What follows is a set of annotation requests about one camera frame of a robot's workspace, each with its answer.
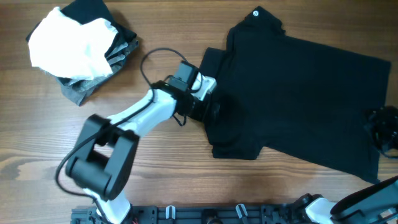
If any black polo shirt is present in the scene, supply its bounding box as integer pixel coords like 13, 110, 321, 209
200, 7, 391, 184

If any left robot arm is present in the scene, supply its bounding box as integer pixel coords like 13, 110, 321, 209
65, 61, 216, 223

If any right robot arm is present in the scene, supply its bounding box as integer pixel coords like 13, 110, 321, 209
294, 106, 397, 223

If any grey folded garment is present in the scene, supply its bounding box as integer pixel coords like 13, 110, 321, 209
53, 39, 139, 106

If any white folded cloth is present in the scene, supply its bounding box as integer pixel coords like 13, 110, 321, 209
28, 7, 118, 80

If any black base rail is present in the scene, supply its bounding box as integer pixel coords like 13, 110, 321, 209
70, 203, 307, 224

